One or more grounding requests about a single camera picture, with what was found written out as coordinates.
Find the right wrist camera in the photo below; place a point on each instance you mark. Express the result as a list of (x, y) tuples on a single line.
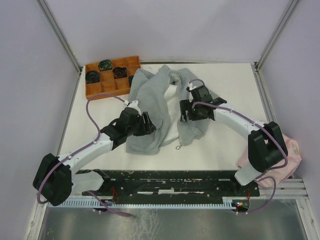
[(190, 88)]

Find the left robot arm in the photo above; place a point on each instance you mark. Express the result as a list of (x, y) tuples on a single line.
[(59, 177)]

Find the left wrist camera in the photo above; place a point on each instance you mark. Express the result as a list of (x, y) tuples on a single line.
[(133, 105)]

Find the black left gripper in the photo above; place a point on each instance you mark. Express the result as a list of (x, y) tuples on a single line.
[(149, 128)]

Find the aluminium front rail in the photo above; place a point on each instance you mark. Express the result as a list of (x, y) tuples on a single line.
[(289, 189)]

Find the pink cloth bag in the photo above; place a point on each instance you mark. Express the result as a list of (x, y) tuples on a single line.
[(270, 158)]

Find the dark rolled sock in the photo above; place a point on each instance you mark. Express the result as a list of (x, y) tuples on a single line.
[(105, 65), (130, 80), (120, 72), (92, 77)]

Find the aluminium frame post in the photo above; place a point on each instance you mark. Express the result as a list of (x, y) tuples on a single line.
[(45, 8), (277, 32)]

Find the dark rolled sock middle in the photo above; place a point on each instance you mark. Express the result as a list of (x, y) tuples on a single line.
[(120, 72)]

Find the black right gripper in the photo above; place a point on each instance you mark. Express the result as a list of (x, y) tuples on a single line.
[(185, 105)]

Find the left aluminium frame post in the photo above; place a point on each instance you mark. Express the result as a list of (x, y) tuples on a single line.
[(45, 8)]

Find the dark rolled sock right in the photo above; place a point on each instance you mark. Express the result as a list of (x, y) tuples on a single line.
[(130, 80)]

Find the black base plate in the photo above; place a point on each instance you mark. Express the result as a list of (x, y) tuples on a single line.
[(139, 187)]

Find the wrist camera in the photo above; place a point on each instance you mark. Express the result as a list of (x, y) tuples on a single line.
[(190, 88), (133, 105)]

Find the right aluminium frame post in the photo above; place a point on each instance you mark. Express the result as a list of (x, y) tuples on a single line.
[(277, 32)]

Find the grey zip jacket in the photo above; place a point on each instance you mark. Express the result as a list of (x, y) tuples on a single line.
[(160, 94)]

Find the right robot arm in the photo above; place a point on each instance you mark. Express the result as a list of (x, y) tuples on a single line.
[(235, 120)]

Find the dark rolled sock left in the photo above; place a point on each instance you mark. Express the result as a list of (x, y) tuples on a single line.
[(92, 77)]

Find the dark rolled sock top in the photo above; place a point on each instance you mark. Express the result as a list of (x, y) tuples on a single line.
[(105, 65)]

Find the wooden compartment tray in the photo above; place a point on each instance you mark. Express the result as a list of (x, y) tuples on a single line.
[(108, 84)]

